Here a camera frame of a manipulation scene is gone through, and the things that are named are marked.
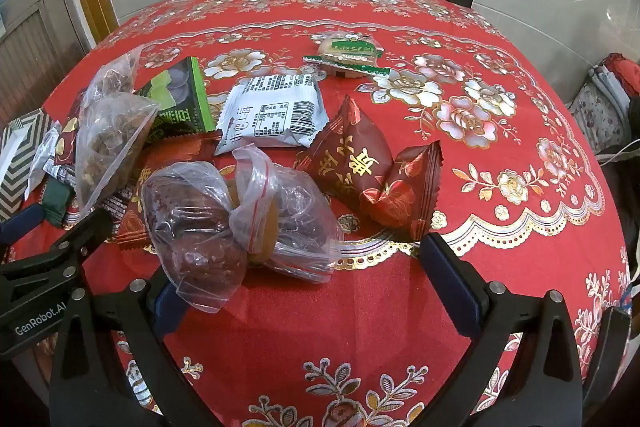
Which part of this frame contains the red gold pyramid packet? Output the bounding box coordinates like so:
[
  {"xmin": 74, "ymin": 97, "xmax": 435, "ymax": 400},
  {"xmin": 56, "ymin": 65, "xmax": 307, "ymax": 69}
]
[
  {"xmin": 295, "ymin": 95, "xmax": 396, "ymax": 208},
  {"xmin": 361, "ymin": 142, "xmax": 444, "ymax": 243}
]

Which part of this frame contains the clear bag of walnuts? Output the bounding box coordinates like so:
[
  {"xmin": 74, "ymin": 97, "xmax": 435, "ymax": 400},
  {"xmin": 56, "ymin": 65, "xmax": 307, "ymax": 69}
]
[
  {"xmin": 82, "ymin": 46, "xmax": 146, "ymax": 108},
  {"xmin": 75, "ymin": 93, "xmax": 160, "ymax": 214}
]

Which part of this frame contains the clear zip bag red seal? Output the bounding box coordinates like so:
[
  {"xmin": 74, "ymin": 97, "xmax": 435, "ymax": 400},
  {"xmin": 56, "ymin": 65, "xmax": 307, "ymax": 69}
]
[{"xmin": 230, "ymin": 146, "xmax": 345, "ymax": 284}]

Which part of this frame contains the dark green snack packet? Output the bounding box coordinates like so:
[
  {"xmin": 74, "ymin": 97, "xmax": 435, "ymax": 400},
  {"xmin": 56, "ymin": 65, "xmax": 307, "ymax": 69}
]
[{"xmin": 41, "ymin": 183, "xmax": 76, "ymax": 228}]

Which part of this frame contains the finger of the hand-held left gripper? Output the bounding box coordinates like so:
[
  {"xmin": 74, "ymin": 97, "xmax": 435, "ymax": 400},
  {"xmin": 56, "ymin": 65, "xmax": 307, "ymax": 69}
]
[
  {"xmin": 0, "ymin": 208, "xmax": 117, "ymax": 303},
  {"xmin": 0, "ymin": 204, "xmax": 48, "ymax": 251}
]

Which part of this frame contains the striped gift box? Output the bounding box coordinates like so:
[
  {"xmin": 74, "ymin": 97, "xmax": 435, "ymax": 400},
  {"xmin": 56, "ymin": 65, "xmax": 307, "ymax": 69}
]
[{"xmin": 0, "ymin": 111, "xmax": 51, "ymax": 224}]

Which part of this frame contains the ribbed metal door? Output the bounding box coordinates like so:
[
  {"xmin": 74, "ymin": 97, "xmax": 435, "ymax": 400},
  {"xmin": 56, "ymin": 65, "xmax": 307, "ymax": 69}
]
[{"xmin": 0, "ymin": 0, "xmax": 96, "ymax": 128}]

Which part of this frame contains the dark red snack packet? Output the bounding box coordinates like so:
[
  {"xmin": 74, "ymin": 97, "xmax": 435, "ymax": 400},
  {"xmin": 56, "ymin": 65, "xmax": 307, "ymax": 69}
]
[{"xmin": 54, "ymin": 91, "xmax": 88, "ymax": 168}]

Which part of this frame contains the pile of folded cloth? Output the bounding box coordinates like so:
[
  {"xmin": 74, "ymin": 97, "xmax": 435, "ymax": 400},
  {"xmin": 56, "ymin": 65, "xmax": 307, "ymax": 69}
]
[{"xmin": 570, "ymin": 52, "xmax": 640, "ymax": 158}]

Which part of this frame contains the red floral tablecloth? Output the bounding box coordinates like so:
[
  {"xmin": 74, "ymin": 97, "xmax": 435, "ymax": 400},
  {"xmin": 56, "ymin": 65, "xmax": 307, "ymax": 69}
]
[{"xmin": 10, "ymin": 0, "xmax": 636, "ymax": 427}]

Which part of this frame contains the silver white snack packet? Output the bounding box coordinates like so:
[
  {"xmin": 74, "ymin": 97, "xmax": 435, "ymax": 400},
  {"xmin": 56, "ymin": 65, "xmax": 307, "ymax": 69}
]
[{"xmin": 25, "ymin": 122, "xmax": 62, "ymax": 200}]

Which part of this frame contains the dark snack bar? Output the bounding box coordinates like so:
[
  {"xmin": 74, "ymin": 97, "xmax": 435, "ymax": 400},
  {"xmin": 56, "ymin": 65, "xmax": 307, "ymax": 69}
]
[{"xmin": 44, "ymin": 159, "xmax": 133, "ymax": 228}]

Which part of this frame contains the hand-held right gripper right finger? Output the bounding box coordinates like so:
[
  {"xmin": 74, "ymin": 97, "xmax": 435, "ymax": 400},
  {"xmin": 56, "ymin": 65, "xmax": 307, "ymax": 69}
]
[{"xmin": 420, "ymin": 232, "xmax": 586, "ymax": 427}]

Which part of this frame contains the clear bag of dark dates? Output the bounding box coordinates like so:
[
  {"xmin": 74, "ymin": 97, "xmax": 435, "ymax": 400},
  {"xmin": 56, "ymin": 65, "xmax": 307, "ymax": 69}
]
[{"xmin": 141, "ymin": 161, "xmax": 251, "ymax": 314}]

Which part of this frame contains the white barcode snack packet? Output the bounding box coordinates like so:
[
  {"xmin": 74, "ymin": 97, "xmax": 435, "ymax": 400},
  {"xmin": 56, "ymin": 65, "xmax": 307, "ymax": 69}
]
[{"xmin": 215, "ymin": 76, "xmax": 328, "ymax": 156}]

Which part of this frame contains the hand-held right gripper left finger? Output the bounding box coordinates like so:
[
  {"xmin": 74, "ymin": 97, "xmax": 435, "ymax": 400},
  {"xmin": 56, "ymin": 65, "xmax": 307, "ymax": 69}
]
[{"xmin": 47, "ymin": 264, "xmax": 221, "ymax": 427}]

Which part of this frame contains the white cable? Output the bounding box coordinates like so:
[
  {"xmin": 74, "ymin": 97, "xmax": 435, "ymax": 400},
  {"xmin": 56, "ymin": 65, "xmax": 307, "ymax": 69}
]
[{"xmin": 600, "ymin": 142, "xmax": 640, "ymax": 168}]

